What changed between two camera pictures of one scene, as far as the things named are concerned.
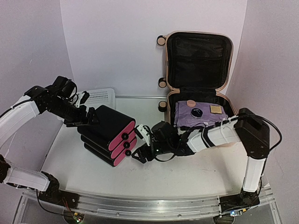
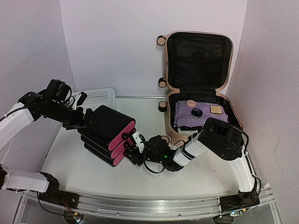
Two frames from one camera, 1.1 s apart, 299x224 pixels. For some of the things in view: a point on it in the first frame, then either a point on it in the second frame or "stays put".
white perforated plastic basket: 106,97 stays put
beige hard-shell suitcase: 198,68 stays put
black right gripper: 141,151 to 135,154
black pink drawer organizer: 113,139 stays put
